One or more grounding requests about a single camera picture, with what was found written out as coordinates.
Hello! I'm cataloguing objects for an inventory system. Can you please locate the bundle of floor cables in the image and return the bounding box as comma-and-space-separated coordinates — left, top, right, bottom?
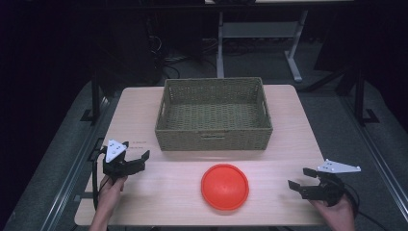
148, 33, 219, 80

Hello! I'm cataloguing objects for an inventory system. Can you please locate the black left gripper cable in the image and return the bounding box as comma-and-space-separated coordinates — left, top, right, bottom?
91, 145, 107, 211

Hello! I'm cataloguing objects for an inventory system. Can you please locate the person's left hand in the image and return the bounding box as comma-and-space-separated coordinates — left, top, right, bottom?
97, 174, 128, 211

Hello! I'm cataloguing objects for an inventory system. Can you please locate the red round plastic plate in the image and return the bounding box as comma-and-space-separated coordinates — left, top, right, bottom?
200, 163, 250, 212

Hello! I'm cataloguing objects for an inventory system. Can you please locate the black metal stand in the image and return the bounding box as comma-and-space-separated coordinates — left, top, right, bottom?
352, 68, 381, 127
80, 68, 109, 125

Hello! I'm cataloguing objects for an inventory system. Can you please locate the aluminium floor rail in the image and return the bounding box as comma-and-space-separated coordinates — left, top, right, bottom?
39, 95, 112, 231
341, 95, 408, 223

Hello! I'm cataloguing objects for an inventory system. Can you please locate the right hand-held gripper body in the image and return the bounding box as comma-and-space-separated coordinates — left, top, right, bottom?
304, 159, 362, 207

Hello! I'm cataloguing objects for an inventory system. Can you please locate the white metal desk frame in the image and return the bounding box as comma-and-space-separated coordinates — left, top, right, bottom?
216, 10, 309, 84

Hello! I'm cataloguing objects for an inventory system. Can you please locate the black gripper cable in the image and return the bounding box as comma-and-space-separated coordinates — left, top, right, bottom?
91, 145, 107, 211
340, 179, 391, 231

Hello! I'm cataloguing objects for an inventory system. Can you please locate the person's right hand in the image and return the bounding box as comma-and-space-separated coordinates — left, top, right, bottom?
311, 193, 356, 231

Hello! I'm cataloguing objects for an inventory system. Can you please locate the dark cabinet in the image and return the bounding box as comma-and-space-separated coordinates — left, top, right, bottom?
95, 13, 163, 88

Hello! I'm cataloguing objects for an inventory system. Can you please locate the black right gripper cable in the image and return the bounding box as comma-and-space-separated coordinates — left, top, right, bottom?
340, 179, 391, 231

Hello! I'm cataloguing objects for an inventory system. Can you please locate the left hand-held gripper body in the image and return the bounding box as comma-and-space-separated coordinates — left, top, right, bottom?
101, 139, 132, 186

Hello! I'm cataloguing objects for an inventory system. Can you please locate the green woven basket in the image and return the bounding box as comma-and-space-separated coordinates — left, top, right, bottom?
154, 76, 274, 152

